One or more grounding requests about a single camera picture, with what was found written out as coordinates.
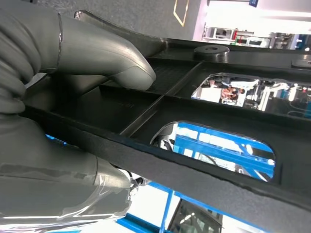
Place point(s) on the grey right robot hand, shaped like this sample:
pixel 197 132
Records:
pixel 96 48

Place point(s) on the yellow floor tape outline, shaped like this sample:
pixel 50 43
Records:
pixel 180 17

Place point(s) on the blue steel rack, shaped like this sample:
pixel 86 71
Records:
pixel 214 154

